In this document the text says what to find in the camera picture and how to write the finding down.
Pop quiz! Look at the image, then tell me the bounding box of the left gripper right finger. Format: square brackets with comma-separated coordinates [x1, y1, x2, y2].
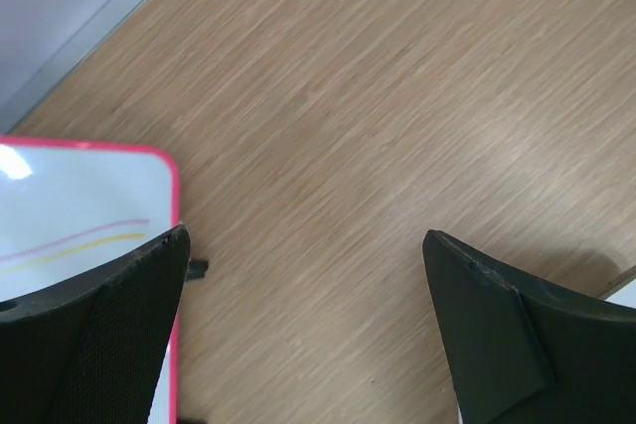
[422, 230, 635, 423]

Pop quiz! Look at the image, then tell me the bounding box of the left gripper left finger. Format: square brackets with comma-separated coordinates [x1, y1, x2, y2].
[1, 224, 191, 423]

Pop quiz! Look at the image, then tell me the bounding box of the pink framed whiteboard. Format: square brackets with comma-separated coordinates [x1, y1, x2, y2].
[1, 136, 208, 423]

